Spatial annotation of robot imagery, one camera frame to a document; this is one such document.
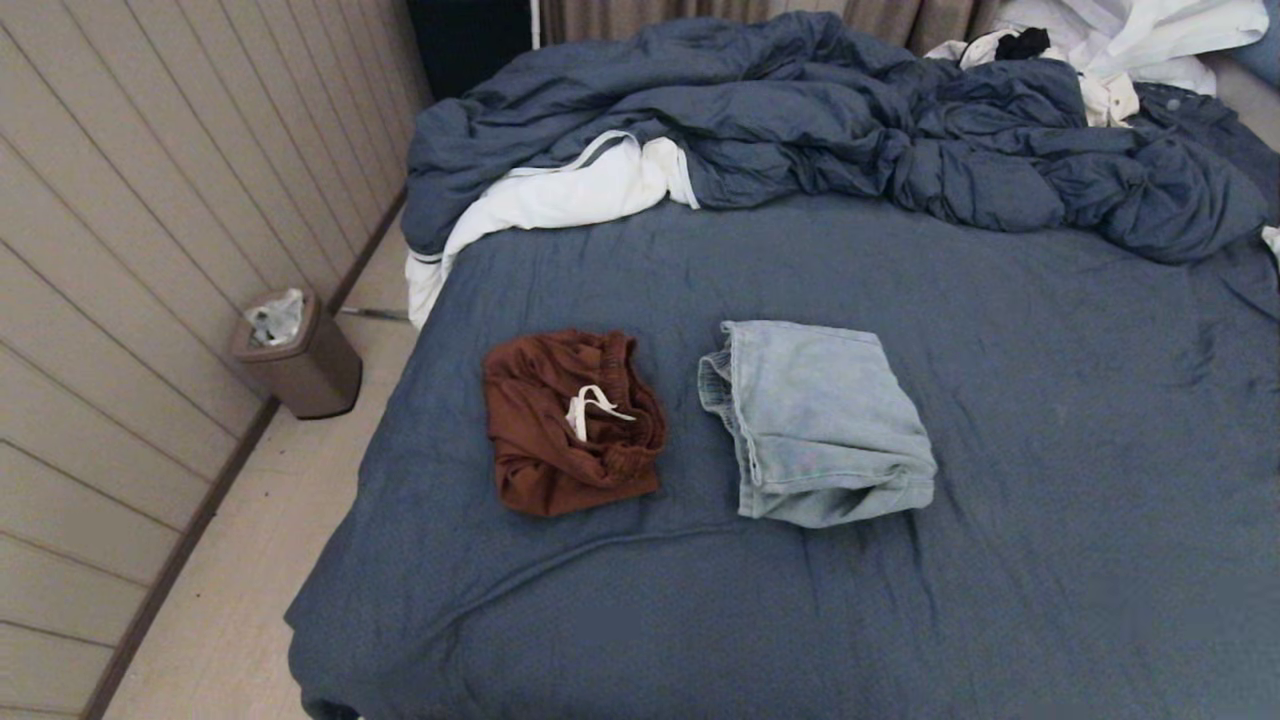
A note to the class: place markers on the light blue denim shorts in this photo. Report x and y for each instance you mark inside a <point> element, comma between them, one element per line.
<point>820,430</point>

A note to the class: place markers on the bed with blue sheet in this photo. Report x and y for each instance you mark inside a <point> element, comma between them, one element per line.
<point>700,620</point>

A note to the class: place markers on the thin metal rod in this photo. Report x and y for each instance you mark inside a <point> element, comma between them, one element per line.
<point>375,313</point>

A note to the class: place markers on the dark blue crumpled duvet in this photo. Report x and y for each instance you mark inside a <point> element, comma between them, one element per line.
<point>800,110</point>

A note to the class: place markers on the brown trash bin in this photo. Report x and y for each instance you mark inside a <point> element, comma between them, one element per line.
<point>315,375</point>

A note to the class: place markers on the beige curtain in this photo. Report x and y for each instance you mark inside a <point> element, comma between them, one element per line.
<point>600,15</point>

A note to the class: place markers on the dark cabinet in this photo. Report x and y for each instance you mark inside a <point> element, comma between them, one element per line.
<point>465,40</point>

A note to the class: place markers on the small black garment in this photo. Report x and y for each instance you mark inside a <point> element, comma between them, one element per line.
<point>1022,44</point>

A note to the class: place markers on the white crumpled clothing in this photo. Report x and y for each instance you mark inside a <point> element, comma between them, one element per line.
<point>1130,35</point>

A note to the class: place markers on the dark blue denim garment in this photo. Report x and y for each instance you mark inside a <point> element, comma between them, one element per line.
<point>1200,110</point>

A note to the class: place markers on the small white cloth item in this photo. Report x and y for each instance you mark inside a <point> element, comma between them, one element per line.
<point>1273,242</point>

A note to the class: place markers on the blue pillow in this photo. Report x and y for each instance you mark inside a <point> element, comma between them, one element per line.
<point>1262,55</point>

